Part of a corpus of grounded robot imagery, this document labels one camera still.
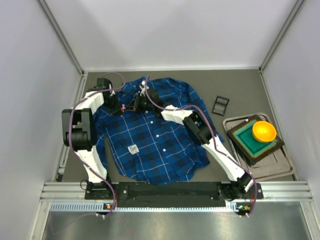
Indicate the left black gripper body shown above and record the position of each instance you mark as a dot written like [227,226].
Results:
[115,108]

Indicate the pink pompom brooch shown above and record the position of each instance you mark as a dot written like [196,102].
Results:
[123,108]

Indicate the blue plaid button shirt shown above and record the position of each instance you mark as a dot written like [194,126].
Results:
[166,152]

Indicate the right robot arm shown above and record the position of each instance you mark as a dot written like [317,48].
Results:
[200,130]

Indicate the white paper tag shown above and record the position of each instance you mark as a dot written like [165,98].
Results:
[133,149]

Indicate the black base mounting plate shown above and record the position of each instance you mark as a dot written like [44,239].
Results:
[178,195]

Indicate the orange plastic bowl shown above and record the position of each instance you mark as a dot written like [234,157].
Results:
[264,131]

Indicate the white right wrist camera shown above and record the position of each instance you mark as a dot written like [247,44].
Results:
[143,88]

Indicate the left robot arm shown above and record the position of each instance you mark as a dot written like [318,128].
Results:
[79,131]

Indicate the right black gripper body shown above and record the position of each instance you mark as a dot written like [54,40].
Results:
[137,102]

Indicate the small black frame stand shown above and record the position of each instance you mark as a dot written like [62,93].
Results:
[220,105]

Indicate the green square tray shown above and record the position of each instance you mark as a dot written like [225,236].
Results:
[254,150]

